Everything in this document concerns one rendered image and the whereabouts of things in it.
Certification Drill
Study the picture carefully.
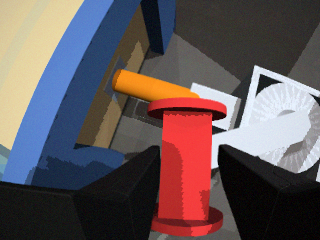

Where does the clear-panelled rack with blue uprights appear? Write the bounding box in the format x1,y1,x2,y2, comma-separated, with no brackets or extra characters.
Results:
0,0,84,181

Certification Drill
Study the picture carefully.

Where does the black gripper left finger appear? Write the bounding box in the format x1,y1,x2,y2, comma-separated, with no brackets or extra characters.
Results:
0,145,160,240

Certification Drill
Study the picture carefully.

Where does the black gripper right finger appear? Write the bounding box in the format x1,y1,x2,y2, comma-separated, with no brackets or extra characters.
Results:
217,144,320,240

